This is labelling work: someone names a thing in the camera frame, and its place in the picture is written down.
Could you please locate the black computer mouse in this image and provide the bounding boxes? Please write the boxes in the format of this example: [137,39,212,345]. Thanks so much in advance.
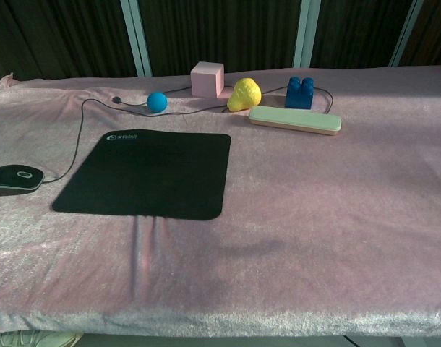
[0,164,46,197]

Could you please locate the black mouse pad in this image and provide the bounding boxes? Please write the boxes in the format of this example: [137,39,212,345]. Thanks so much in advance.
[51,130,232,222]

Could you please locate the pink velvet tablecloth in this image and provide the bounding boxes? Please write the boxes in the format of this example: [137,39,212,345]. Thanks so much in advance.
[0,65,441,338]

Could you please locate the yellow pear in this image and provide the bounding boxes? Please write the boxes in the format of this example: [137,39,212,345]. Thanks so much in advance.
[226,77,262,113]

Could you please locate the pink cube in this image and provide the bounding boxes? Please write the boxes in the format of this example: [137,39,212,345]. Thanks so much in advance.
[190,61,226,99]

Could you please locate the green and pink pencil case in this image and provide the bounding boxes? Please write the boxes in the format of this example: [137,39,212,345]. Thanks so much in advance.
[247,105,343,137]

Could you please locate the blue ball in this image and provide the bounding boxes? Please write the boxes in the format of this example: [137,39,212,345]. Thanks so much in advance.
[147,91,169,114]

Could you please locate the blue building block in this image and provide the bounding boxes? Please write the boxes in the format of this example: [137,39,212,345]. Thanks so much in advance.
[284,75,315,110]

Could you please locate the dark curtain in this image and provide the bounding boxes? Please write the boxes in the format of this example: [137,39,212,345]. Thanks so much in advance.
[0,0,441,94]

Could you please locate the black mouse cable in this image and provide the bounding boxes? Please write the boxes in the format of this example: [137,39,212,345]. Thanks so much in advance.
[42,85,333,184]

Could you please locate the light metal frame post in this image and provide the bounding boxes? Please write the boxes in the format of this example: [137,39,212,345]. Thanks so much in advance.
[291,0,322,69]
[388,0,425,68]
[120,0,153,77]

